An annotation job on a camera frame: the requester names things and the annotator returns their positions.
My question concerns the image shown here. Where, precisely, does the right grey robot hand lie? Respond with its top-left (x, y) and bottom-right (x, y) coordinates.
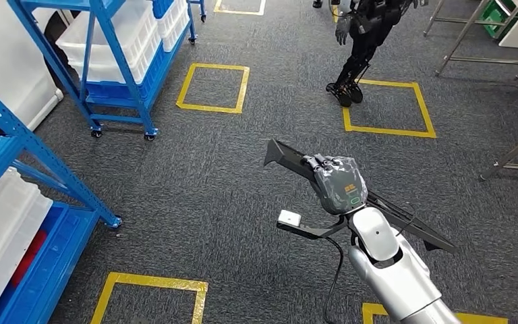
top-left (302, 154), bottom-right (370, 217)

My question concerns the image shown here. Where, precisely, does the black plastic panel part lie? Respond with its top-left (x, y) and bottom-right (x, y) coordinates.
top-left (263, 138), bottom-right (458, 255)

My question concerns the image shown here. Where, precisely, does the blue wheeled shelf rack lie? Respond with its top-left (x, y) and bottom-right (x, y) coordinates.
top-left (7, 0), bottom-right (207, 142)

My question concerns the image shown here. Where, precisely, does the black humanoid robot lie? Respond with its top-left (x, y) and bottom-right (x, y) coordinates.
top-left (324, 0), bottom-right (426, 109)

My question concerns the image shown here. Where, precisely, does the white plastic crate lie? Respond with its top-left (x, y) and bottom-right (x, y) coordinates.
top-left (55, 0), bottom-right (163, 86)
top-left (0, 166), bottom-right (41, 287)
top-left (154, 0), bottom-right (190, 53)
top-left (0, 192), bottom-right (55, 324)

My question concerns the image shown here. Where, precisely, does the green plastic crate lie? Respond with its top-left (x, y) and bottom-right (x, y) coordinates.
top-left (482, 0), bottom-right (518, 41)

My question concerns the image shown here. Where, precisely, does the blue plastic crate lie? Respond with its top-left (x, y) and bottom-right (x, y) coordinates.
top-left (84, 40), bottom-right (184, 111)
top-left (0, 201), bottom-right (101, 324)

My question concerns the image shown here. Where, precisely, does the red item in crate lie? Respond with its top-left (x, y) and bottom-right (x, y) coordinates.
top-left (11, 230), bottom-right (48, 287)

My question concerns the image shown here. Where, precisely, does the white car with red stripe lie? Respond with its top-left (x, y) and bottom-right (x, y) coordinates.
top-left (0, 0), bottom-right (77, 133)

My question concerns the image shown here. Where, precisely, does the black camera bracket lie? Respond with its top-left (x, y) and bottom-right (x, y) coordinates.
top-left (277, 215), bottom-right (355, 241)

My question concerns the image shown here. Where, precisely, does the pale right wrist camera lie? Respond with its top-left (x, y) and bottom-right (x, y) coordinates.
top-left (278, 210), bottom-right (302, 226)

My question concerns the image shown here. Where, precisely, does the thick black cable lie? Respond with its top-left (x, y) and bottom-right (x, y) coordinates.
top-left (322, 237), bottom-right (345, 324)

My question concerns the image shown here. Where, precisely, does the thin black wire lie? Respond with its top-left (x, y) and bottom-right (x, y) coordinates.
top-left (395, 201), bottom-right (417, 238)

